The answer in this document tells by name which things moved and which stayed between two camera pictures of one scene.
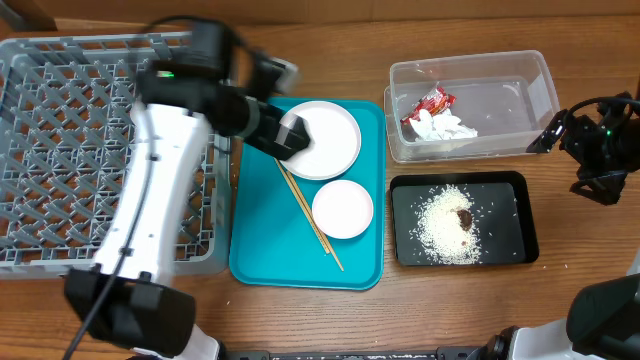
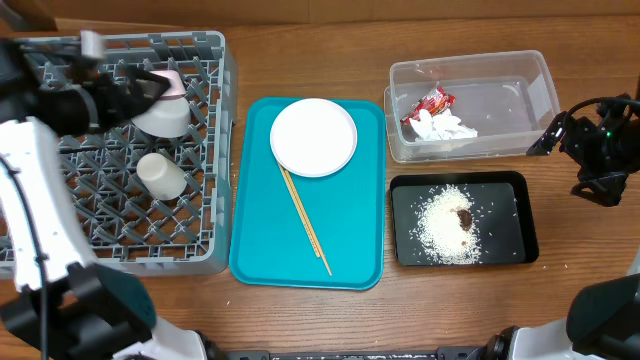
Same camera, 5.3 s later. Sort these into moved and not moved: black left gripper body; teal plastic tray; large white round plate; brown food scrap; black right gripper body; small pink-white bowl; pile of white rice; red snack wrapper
Moved: small pink-white bowl; black left gripper body
Not moved: teal plastic tray; black right gripper body; brown food scrap; red snack wrapper; large white round plate; pile of white rice
